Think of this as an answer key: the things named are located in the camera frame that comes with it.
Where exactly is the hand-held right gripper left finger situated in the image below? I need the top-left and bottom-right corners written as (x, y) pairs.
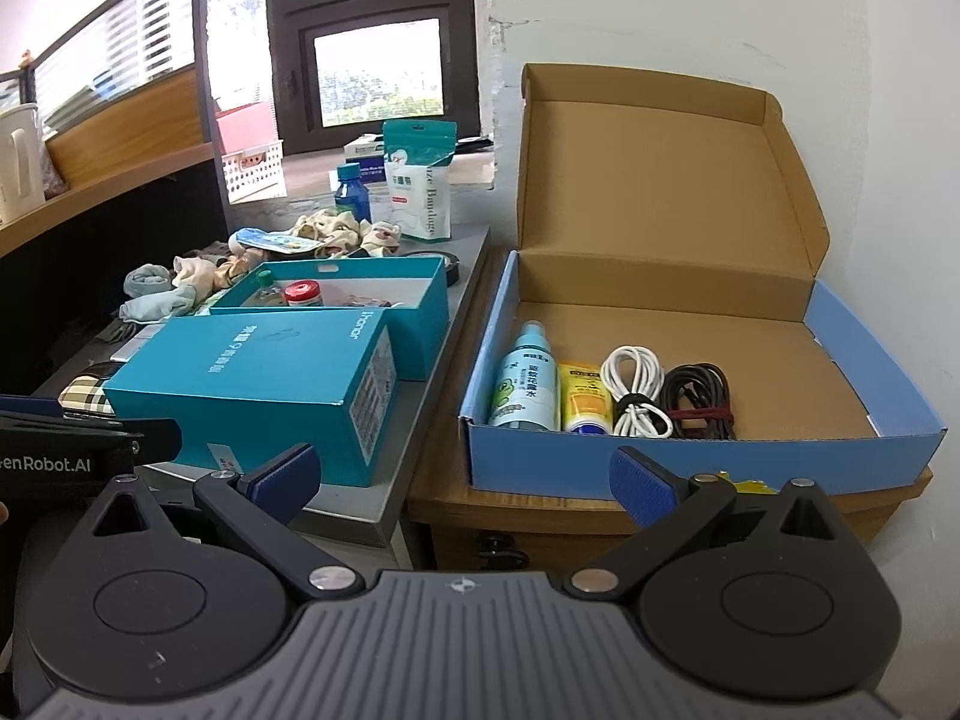
top-left (73, 444), bottom-right (368, 605)

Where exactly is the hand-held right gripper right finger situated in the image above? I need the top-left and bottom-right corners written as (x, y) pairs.
top-left (559, 446), bottom-right (875, 605)

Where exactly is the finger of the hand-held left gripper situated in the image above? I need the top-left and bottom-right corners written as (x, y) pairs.
top-left (0, 394), bottom-right (127, 434)
top-left (124, 417), bottom-right (183, 467)

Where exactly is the plaid cloth pouch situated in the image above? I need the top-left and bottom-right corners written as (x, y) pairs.
top-left (58, 364), bottom-right (113, 417)

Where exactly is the closed teal phone box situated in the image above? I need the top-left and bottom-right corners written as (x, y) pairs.
top-left (101, 305), bottom-right (398, 488)

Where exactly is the yellow cream tube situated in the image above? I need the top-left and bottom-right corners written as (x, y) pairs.
top-left (559, 361), bottom-right (614, 434)

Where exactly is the small yellow object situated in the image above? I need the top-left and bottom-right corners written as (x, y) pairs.
top-left (709, 471), bottom-right (778, 494)

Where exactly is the wooden drawer cabinet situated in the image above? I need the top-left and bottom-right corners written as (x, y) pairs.
top-left (405, 247), bottom-right (935, 575)

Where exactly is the light blue sock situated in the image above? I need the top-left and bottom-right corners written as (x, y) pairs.
top-left (120, 291), bottom-right (197, 323)
top-left (124, 262), bottom-right (175, 299)

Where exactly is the light blue spray bottle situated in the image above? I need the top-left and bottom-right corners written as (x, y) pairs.
top-left (487, 320), bottom-right (562, 432)

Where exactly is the plain cream sock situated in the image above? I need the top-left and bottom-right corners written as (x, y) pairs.
top-left (172, 253), bottom-right (250, 290)

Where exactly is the open teal box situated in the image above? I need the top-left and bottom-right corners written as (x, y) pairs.
top-left (208, 255), bottom-right (451, 383)

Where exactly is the blue white flat packet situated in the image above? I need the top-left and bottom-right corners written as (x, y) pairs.
top-left (229, 227), bottom-right (320, 257)

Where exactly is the wooden desk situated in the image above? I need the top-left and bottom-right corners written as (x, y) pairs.
top-left (0, 141), bottom-right (217, 260)

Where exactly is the cream patterned sock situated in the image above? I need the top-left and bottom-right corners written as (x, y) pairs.
top-left (291, 211), bottom-right (368, 257)
top-left (360, 219), bottom-right (403, 259)

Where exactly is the white jug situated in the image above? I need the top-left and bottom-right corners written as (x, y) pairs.
top-left (0, 101), bottom-right (47, 224)

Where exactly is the black tape roll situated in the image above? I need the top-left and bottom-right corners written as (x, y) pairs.
top-left (401, 246), bottom-right (460, 287)

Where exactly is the blue plastic bottle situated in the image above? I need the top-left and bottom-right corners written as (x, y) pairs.
top-left (334, 163), bottom-right (368, 222)

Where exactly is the white plastic basket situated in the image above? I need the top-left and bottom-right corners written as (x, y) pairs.
top-left (221, 141), bottom-right (287, 203)

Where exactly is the window sill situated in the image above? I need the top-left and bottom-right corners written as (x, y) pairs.
top-left (283, 148), bottom-right (497, 200)

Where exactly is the white teal gauze pouch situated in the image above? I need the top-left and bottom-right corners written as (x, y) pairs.
top-left (381, 120), bottom-right (457, 242)

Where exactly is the red box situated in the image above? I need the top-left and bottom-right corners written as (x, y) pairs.
top-left (216, 101), bottom-right (277, 155)

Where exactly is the open cardboard box blue outside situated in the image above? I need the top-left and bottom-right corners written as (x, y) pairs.
top-left (459, 62), bottom-right (947, 500)

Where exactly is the white blue glove box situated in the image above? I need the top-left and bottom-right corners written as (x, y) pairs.
top-left (343, 133), bottom-right (387, 166)

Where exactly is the striped glass desk partition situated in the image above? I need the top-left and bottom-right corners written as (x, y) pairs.
top-left (15, 0), bottom-right (212, 188)

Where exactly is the coiled white cable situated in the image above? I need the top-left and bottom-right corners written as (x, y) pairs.
top-left (600, 345), bottom-right (674, 438)

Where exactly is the coiled black cable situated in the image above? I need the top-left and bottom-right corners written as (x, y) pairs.
top-left (660, 364), bottom-right (737, 441)

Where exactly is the black drawer handle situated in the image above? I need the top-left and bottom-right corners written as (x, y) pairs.
top-left (474, 529), bottom-right (526, 568)

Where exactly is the dark window frame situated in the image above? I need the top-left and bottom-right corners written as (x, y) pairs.
top-left (266, 0), bottom-right (481, 158)

